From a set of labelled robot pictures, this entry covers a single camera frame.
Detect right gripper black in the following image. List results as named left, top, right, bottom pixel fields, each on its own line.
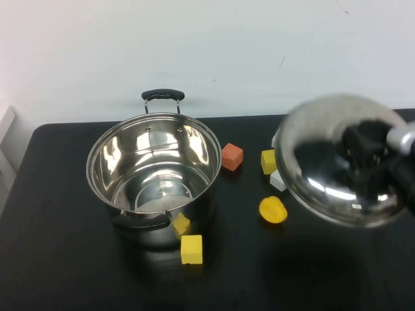
left=342, top=120, right=392, bottom=179

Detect steel lid black knob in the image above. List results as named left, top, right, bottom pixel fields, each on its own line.
left=276, top=93, right=413, bottom=228

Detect white cube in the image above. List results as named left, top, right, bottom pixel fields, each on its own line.
left=269, top=169, right=288, bottom=192

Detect yellow cube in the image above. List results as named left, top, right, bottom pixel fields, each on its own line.
left=180, top=235, right=204, bottom=266
left=261, top=149, right=279, bottom=176

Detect yellow rubber duck toy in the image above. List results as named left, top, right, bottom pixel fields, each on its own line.
left=259, top=195, right=289, bottom=225

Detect orange cube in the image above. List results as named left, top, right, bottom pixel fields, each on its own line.
left=221, top=143, right=244, bottom=172

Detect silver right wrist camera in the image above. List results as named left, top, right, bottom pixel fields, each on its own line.
left=386, top=122, right=415, bottom=157

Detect stainless steel pot black handles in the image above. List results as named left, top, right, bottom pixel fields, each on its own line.
left=86, top=89, right=223, bottom=250

